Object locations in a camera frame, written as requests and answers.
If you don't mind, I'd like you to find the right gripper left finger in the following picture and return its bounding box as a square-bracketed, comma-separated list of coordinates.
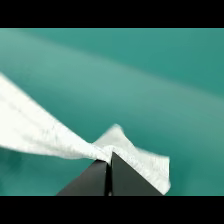
[56, 159, 109, 197]

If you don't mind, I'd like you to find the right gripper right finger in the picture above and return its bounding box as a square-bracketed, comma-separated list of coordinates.
[109, 151, 164, 197]

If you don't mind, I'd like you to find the white garment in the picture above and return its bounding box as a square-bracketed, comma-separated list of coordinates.
[0, 73, 172, 196]

